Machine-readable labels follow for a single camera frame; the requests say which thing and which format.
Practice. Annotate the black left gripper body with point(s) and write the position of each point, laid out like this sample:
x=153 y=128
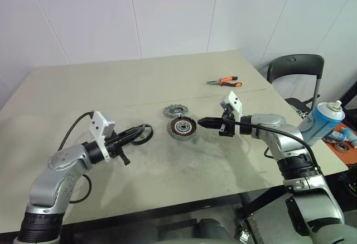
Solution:
x=114 y=146

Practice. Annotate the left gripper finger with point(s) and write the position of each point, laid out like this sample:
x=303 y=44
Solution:
x=134 y=138
x=135 y=129

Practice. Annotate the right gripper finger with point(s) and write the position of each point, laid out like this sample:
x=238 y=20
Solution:
x=212 y=120
x=212 y=125

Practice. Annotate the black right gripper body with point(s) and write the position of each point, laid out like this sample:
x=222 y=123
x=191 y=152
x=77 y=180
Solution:
x=227 y=129

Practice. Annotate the silver motor end cover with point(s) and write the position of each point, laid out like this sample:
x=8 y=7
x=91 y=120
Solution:
x=169 y=111

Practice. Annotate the motor stator with copper coils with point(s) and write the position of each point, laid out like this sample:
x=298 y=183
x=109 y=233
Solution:
x=174 y=135

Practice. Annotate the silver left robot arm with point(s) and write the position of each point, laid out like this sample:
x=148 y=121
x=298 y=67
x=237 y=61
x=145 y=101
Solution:
x=55 y=165

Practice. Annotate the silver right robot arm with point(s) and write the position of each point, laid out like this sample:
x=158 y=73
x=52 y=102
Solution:
x=273 y=132

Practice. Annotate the orange black pliers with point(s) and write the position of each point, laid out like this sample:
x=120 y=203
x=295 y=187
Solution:
x=228 y=80

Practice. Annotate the black folding chair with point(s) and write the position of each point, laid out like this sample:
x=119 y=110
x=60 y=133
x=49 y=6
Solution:
x=295 y=65

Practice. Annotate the blue spray can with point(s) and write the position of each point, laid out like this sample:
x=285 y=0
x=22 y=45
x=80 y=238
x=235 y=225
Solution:
x=323 y=121

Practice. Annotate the dark rounded shape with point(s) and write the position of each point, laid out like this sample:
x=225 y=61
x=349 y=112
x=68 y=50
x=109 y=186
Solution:
x=214 y=231

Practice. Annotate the small white blue tube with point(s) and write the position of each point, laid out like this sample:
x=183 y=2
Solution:
x=338 y=136

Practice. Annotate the orange mat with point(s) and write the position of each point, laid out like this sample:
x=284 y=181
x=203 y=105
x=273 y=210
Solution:
x=352 y=156

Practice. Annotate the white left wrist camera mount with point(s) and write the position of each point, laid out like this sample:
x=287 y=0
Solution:
x=97 y=124

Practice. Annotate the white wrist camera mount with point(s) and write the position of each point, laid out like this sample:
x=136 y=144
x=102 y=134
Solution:
x=234 y=101
x=97 y=124

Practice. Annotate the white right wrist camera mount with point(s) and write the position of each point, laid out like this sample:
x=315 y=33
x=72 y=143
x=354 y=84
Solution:
x=234 y=101

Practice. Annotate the black table frame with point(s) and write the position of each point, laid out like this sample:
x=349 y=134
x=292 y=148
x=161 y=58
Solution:
x=259 y=199

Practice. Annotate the silver metal bracket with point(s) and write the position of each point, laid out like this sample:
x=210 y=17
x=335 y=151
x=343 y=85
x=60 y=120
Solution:
x=246 y=231

